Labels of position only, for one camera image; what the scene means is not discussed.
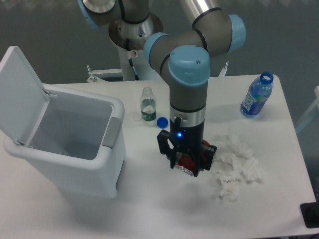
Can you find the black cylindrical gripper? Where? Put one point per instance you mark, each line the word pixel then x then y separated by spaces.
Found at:
pixel 187 137

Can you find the red soda can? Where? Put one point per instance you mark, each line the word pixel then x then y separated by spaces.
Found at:
pixel 186 162

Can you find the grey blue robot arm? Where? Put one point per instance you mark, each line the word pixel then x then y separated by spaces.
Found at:
pixel 183 62

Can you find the white trash can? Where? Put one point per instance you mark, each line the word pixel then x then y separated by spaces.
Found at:
pixel 78 143

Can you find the white trash can lid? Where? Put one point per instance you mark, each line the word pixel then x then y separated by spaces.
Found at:
pixel 23 98

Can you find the blue bottle cap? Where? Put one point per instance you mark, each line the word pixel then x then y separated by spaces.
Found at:
pixel 162 122

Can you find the crumpled white tissue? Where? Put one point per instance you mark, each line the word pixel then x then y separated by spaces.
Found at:
pixel 229 192
pixel 231 159
pixel 251 170
pixel 239 148
pixel 228 176

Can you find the white bottle cap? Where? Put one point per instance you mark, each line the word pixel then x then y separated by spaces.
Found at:
pixel 136 117

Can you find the clear plastic bottle green label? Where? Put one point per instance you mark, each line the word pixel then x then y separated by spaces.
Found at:
pixel 148 106

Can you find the blue plastic bottle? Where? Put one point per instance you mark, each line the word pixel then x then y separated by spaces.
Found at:
pixel 257 95

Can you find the black device at edge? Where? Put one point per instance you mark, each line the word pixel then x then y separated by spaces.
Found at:
pixel 310 213

